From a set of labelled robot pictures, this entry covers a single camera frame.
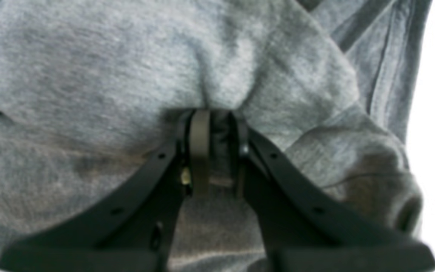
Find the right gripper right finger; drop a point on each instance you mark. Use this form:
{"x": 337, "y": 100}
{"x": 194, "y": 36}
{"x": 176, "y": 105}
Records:
{"x": 303, "y": 229}

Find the grey t-shirt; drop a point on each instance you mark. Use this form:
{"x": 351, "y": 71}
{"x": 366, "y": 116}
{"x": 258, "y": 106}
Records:
{"x": 88, "y": 88}

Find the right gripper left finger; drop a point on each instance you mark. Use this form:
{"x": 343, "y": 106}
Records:
{"x": 131, "y": 229}

